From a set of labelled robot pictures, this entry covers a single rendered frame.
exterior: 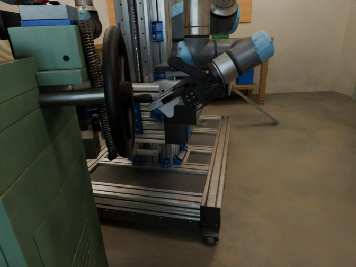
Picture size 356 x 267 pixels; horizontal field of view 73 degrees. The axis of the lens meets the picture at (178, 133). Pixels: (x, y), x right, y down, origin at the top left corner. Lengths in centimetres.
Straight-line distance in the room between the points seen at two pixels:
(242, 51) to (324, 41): 377
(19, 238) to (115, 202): 78
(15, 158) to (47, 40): 26
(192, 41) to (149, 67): 50
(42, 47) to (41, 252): 42
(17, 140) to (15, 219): 13
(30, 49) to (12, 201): 31
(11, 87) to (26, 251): 29
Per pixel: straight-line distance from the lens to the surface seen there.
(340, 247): 144
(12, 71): 54
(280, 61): 413
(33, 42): 62
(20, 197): 52
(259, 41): 67
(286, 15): 412
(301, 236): 141
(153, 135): 113
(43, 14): 62
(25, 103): 55
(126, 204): 124
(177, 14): 103
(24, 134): 54
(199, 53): 73
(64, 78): 59
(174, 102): 66
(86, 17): 124
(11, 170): 50
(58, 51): 61
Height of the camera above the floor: 93
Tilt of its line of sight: 22 degrees down
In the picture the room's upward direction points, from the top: 2 degrees counter-clockwise
